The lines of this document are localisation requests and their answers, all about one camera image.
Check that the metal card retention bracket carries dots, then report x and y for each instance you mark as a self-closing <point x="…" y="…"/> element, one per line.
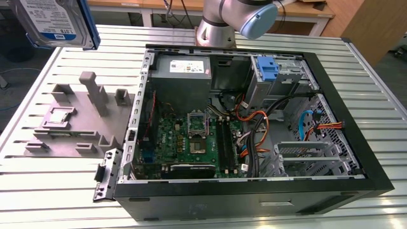
<point x="109" y="171"/>

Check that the black PC case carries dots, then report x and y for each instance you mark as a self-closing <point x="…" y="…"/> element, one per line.
<point x="222" y="202"/>

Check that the metal optical drive cage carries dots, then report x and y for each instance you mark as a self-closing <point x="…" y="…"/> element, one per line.
<point x="263" y="93"/>

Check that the green motherboard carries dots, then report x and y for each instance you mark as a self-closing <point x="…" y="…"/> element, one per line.
<point x="171" y="133"/>

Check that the black graphics card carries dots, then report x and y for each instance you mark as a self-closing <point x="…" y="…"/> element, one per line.
<point x="191" y="169"/>

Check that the black RAM slot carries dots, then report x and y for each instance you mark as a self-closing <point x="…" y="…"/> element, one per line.
<point x="230" y="148"/>
<point x="220" y="143"/>

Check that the hard disk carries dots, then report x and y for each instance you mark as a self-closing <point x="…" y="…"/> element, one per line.
<point x="53" y="23"/>

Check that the wooden cabinet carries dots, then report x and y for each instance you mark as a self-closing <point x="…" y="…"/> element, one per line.
<point x="375" y="28"/>

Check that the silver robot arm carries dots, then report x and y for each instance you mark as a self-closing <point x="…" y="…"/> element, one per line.
<point x="212" y="31"/>

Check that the grey power supply unit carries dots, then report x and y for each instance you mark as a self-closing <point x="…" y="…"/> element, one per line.
<point x="180" y="93"/>

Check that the silver CPU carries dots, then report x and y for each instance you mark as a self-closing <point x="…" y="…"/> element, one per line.
<point x="59" y="118"/>

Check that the metal disk bay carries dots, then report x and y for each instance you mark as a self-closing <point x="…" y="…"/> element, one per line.
<point x="311" y="160"/>

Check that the green RAM stick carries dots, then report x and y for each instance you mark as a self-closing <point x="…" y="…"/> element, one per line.
<point x="63" y="135"/>

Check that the grey parts rack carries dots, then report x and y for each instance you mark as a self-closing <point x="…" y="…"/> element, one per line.
<point x="88" y="124"/>

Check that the wooden desk white frame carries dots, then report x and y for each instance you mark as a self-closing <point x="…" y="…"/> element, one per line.
<point x="304" y="10"/>

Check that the CPU socket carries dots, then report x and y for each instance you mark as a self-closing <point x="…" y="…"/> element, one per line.
<point x="197" y="147"/>

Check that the black office chair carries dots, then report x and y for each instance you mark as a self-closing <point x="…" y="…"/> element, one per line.
<point x="13" y="53"/>

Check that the thin metal locking lever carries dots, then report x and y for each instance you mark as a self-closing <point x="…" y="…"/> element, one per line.
<point x="207" y="128"/>

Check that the blue plastic drive latch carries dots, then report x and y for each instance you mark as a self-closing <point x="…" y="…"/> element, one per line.
<point x="267" y="71"/>

